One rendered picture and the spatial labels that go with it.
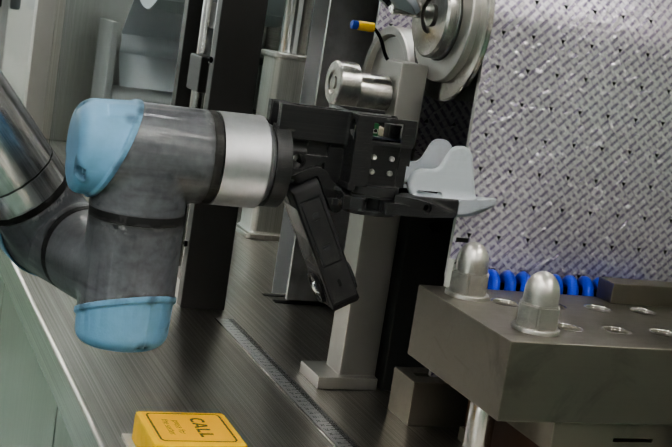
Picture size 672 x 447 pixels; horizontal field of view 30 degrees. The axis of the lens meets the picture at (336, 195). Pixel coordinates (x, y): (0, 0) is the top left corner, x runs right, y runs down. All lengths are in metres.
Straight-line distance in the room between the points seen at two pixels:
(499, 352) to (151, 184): 0.29
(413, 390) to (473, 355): 0.15
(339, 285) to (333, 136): 0.12
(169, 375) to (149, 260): 0.20
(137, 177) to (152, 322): 0.12
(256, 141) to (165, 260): 0.12
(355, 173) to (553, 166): 0.20
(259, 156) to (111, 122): 0.12
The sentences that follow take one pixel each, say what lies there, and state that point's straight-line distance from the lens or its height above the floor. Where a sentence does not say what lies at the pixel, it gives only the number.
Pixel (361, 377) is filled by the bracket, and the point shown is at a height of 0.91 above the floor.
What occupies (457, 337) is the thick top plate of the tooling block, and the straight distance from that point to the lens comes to 0.98.
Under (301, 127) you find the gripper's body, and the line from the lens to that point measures 1.00.
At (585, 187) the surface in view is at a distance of 1.14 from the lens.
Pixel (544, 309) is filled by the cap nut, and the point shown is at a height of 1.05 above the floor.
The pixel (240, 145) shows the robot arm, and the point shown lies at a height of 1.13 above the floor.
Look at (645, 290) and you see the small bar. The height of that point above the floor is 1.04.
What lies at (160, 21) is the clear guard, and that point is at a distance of 2.04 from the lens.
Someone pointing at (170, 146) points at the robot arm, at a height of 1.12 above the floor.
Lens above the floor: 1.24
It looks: 8 degrees down
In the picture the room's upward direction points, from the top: 9 degrees clockwise
